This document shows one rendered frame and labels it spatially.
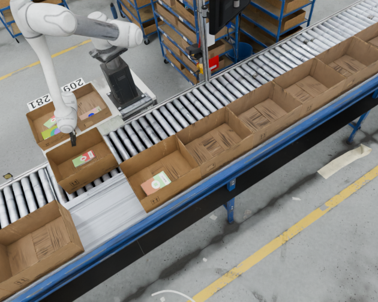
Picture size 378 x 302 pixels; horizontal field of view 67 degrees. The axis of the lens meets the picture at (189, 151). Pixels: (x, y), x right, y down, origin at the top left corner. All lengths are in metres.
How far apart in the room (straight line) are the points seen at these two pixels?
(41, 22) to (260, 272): 2.19
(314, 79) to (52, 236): 2.07
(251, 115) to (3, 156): 2.83
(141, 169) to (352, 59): 1.83
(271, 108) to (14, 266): 1.87
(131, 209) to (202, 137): 0.67
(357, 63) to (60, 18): 2.08
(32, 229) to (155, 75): 2.56
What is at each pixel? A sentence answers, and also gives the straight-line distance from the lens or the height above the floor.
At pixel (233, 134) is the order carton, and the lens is 1.96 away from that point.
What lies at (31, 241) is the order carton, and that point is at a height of 0.89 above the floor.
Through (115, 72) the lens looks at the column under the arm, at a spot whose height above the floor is 1.08.
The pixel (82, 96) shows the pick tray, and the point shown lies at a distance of 2.73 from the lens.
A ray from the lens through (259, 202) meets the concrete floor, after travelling 2.70.
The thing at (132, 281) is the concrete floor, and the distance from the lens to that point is 2.58.
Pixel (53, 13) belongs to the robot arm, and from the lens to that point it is 1.56.
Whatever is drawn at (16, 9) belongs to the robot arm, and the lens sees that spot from 1.70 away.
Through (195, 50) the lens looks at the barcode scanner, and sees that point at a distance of 2.34.
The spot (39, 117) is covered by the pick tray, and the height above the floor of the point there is 0.76.
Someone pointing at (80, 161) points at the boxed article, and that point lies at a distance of 2.24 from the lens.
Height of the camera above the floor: 2.43
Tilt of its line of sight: 54 degrees down
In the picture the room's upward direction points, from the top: 11 degrees counter-clockwise
